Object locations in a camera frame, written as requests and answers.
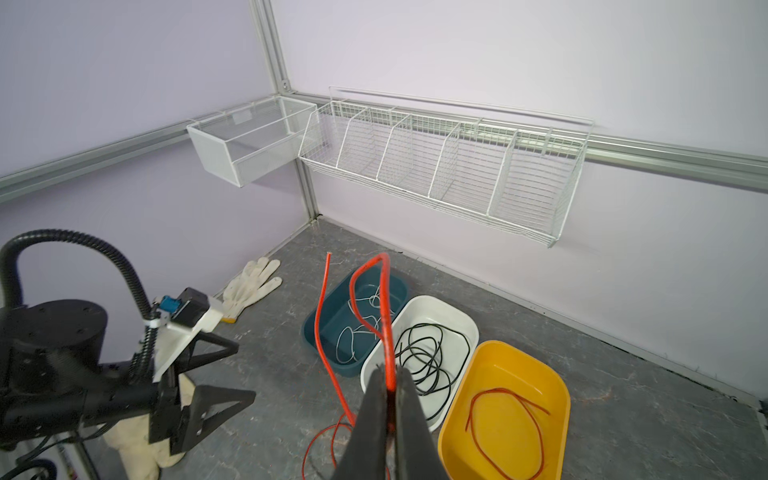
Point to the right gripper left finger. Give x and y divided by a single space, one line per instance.
365 453

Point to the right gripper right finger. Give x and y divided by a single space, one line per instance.
416 455

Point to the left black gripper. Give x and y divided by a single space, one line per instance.
210 407

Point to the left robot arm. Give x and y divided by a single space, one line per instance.
54 384

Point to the beige rubber glove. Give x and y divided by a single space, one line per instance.
140 458

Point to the yellow plastic bin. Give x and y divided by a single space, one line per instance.
509 418

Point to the white plastic bin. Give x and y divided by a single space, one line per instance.
435 341

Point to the teal plastic bin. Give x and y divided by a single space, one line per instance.
345 341

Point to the white cotton glove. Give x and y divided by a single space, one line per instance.
256 281

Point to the small white mesh basket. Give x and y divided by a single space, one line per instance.
249 141

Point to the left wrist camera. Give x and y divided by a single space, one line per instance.
184 317

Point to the long white wire rack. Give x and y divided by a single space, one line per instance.
512 170

